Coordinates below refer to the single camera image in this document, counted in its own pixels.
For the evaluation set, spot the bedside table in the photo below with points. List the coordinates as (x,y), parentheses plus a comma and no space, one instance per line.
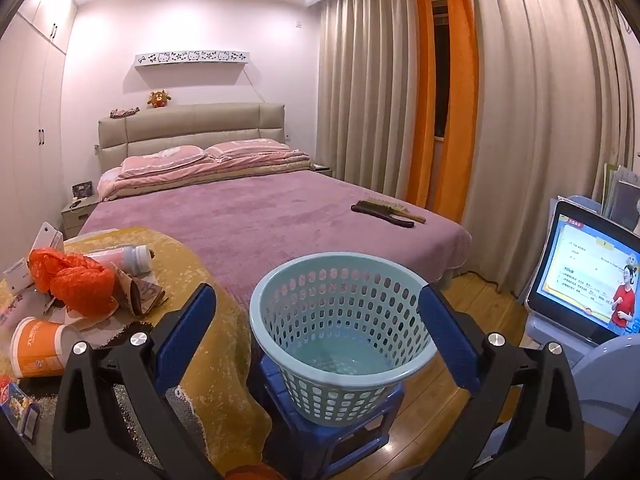
(76,214)

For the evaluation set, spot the wooden handled bed brush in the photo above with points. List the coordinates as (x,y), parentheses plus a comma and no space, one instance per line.
(396,209)

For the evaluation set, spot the orange soy milk cup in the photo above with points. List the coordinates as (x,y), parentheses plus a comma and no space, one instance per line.
(41,348)

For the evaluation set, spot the yellow panda rug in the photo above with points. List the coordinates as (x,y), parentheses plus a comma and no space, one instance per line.
(212,400)

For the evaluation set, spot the tablet screen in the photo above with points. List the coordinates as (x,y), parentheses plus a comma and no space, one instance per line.
(587,279)

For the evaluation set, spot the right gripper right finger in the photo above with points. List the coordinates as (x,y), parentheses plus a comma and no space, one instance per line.
(522,420)

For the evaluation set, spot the beige padded headboard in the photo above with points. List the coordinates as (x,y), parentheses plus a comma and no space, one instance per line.
(202,125)

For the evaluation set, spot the beige curtain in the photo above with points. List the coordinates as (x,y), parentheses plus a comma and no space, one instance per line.
(368,79)
(556,107)

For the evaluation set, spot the pink pillow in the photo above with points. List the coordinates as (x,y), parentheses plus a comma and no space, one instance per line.
(241,148)
(160,162)

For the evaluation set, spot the orange plush toy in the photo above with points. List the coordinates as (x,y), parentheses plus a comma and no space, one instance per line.
(158,99)

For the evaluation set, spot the colourful snack packet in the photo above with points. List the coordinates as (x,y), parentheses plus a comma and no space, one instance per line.
(20,410)

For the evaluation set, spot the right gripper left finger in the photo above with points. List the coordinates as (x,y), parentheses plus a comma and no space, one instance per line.
(113,420)

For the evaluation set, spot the white wall shelf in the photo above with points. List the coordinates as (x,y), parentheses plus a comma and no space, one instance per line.
(191,57)

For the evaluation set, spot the bed with purple cover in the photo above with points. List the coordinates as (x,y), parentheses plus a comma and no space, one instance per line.
(242,228)

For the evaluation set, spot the brown paper sleeve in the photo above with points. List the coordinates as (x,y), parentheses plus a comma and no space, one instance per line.
(138,296)

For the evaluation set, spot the blue plastic stool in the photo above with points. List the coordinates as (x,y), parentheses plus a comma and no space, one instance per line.
(300,449)

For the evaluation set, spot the folded pink striped quilt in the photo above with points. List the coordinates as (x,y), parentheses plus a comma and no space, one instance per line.
(111,186)

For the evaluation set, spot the beige left curtain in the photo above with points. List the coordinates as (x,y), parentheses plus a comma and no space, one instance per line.
(368,79)

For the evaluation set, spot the pink pillow right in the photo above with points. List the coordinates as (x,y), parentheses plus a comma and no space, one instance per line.
(241,148)

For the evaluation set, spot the light blue plastic basket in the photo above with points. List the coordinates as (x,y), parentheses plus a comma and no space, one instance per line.
(344,329)

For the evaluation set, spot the orange curtain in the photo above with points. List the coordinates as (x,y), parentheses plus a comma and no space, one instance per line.
(456,159)

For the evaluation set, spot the orange plastic bag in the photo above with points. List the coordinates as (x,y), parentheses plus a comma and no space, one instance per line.
(83,285)

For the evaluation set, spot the beige right curtain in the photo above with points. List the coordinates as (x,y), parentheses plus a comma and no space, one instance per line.
(556,107)

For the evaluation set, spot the picture frame on nightstand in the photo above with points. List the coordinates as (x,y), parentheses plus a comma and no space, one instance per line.
(82,190)

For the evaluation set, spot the dark item on headboard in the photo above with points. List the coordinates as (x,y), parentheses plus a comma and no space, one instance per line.
(117,114)

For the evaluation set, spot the pink pillow left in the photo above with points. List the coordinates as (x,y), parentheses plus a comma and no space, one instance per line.
(160,162)

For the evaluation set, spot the white wardrobe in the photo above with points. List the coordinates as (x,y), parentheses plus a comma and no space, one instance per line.
(33,55)

